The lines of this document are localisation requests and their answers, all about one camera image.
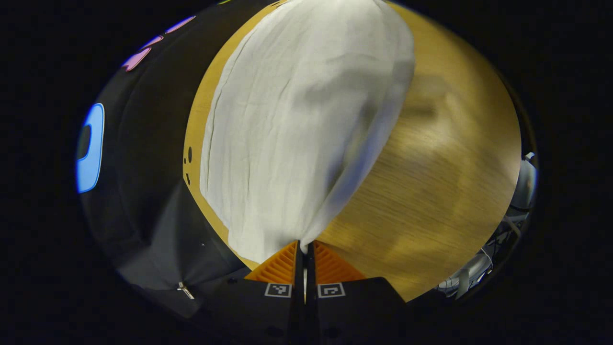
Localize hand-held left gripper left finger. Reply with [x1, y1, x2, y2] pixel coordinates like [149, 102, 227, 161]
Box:
[201, 241, 306, 345]

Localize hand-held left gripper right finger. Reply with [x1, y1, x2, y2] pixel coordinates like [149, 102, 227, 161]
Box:
[306, 241, 412, 345]

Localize white jeans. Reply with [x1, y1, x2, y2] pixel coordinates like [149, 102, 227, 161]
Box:
[199, 0, 415, 265]

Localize black backdrop cloth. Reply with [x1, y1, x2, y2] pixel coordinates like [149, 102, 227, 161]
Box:
[76, 0, 293, 319]

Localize white blurry object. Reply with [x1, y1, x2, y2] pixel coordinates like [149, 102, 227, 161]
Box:
[513, 152, 538, 211]

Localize white cables bundle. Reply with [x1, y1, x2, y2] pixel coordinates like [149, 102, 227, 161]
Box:
[436, 211, 527, 300]

